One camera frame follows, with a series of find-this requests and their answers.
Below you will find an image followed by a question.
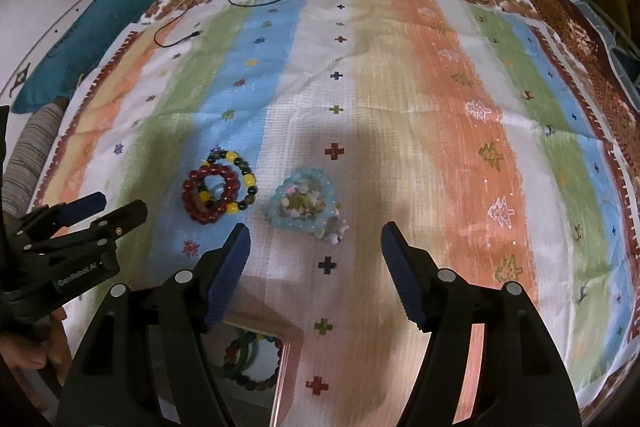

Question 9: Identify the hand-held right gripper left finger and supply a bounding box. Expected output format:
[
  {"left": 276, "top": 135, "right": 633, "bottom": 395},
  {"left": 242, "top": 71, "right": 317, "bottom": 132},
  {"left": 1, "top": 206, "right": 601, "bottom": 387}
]
[{"left": 56, "top": 223, "right": 252, "bottom": 427}]

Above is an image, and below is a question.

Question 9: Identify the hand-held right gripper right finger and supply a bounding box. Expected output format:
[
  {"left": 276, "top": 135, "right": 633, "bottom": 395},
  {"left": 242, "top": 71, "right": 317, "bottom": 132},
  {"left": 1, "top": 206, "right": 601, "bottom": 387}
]
[{"left": 381, "top": 221, "right": 583, "bottom": 427}]

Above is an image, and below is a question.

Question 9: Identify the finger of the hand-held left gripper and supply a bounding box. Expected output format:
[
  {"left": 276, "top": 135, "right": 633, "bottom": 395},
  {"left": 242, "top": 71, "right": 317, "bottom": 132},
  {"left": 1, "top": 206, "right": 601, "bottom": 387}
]
[
  {"left": 12, "top": 191, "right": 107, "bottom": 253},
  {"left": 22, "top": 199, "right": 149, "bottom": 279}
]

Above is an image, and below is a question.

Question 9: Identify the red bead bracelet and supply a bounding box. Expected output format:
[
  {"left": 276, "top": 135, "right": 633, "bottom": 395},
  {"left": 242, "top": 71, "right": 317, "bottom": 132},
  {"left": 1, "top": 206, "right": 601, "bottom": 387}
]
[{"left": 181, "top": 164, "right": 241, "bottom": 224}]

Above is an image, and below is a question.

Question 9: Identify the light blue bead bracelet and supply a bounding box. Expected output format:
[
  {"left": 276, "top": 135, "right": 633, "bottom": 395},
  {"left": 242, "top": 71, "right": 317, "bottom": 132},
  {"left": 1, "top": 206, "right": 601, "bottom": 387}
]
[{"left": 272, "top": 168, "right": 343, "bottom": 235}]

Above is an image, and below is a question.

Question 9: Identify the shell chip bracelet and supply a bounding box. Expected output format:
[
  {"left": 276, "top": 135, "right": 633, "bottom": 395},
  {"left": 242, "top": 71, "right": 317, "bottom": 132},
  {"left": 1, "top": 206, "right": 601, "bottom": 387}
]
[{"left": 281, "top": 182, "right": 349, "bottom": 246}]

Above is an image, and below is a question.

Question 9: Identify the metal tin box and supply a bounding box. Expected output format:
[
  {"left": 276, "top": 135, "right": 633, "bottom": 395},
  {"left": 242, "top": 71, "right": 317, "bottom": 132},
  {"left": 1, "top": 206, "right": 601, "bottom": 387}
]
[{"left": 200, "top": 314, "right": 303, "bottom": 427}]

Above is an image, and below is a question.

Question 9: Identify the mixed colour bead bracelet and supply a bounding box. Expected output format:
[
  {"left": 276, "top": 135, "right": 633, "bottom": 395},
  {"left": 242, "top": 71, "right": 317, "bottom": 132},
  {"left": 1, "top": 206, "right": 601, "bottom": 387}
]
[{"left": 225, "top": 334, "right": 286, "bottom": 393}]

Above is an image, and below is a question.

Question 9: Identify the dark and yellow bead bracelet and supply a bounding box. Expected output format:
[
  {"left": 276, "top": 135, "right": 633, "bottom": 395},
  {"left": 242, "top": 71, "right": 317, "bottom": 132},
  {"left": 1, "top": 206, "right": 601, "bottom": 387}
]
[{"left": 197, "top": 149, "right": 261, "bottom": 215}]

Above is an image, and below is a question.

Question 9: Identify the person's left hand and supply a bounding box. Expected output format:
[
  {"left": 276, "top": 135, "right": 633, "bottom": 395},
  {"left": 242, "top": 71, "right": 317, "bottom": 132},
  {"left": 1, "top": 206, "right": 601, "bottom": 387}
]
[{"left": 0, "top": 306, "right": 69, "bottom": 379}]

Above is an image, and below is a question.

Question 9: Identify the grey striped pillow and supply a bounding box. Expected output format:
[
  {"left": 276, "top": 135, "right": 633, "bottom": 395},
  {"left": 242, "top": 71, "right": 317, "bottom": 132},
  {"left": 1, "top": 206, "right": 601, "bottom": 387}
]
[{"left": 2, "top": 102, "right": 68, "bottom": 212}]

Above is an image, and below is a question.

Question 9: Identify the teal pillow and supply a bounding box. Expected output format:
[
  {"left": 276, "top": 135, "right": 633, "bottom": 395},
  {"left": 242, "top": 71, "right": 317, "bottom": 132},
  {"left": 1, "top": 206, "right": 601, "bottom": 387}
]
[{"left": 10, "top": 0, "right": 163, "bottom": 115}]

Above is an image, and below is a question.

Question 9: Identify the colourful striped mat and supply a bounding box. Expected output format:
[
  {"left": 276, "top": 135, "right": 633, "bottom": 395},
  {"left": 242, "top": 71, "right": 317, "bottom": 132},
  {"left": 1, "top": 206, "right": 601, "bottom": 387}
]
[{"left": 32, "top": 0, "right": 640, "bottom": 408}]

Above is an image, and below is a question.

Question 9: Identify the white bed headboard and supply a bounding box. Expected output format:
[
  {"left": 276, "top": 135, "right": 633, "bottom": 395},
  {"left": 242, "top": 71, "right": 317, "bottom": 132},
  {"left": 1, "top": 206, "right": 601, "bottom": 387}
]
[{"left": 0, "top": 0, "right": 117, "bottom": 100}]

